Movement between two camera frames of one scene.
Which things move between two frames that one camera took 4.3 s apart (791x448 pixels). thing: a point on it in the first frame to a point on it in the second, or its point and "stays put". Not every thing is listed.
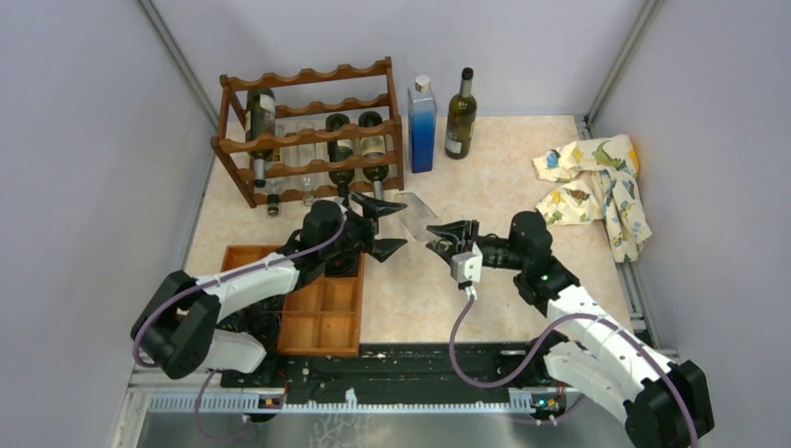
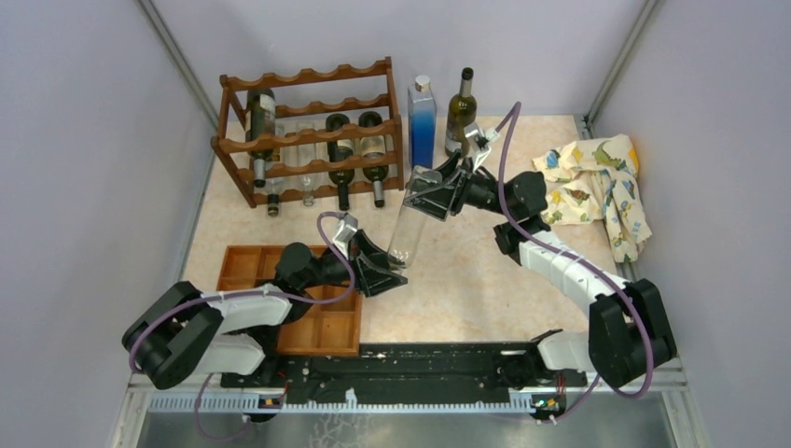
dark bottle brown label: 260,121 stays put
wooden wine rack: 312,135 stays put
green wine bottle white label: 339,151 stays put
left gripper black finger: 372,208 to 367,248
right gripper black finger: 461,231 to 438,200
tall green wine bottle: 462,116 stays put
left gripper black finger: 384,247 to 375,278
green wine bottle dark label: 373,145 stays put
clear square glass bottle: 306,154 stays put
